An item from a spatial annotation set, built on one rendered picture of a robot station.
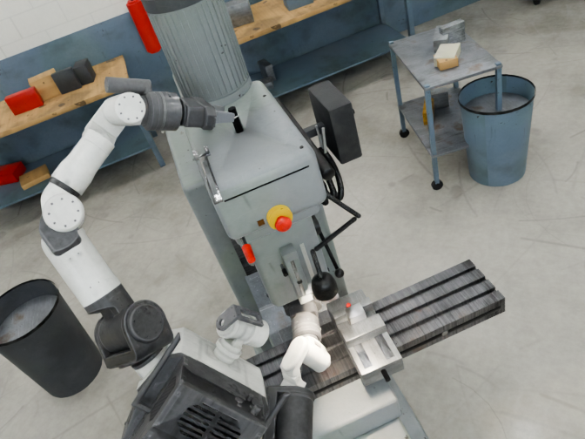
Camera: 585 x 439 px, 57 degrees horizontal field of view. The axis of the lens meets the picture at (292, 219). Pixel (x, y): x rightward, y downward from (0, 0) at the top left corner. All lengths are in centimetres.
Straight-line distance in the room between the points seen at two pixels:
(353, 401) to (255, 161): 106
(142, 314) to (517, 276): 260
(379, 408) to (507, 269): 169
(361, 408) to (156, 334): 100
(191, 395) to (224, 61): 85
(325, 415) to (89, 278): 109
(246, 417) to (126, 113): 66
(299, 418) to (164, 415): 34
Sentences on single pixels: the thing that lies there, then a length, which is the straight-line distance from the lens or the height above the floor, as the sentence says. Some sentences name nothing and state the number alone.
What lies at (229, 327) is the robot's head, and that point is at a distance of 120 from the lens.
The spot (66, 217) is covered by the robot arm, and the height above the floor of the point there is 199.
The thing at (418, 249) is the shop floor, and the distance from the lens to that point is 358.
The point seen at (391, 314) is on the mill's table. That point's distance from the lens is 208.
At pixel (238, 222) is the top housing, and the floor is 179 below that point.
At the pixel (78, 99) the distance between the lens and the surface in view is 500.
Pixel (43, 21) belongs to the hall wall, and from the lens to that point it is 561.
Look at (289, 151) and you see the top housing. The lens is 123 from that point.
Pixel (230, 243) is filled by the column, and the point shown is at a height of 126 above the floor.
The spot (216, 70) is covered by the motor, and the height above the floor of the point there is 199.
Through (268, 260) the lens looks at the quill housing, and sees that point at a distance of 152.
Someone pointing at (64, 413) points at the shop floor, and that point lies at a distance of 369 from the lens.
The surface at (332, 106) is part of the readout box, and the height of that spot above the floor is 173.
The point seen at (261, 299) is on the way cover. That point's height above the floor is 97.
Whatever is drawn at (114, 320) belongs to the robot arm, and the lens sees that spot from 119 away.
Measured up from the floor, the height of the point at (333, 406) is 84.
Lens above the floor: 254
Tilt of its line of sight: 39 degrees down
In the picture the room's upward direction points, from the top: 19 degrees counter-clockwise
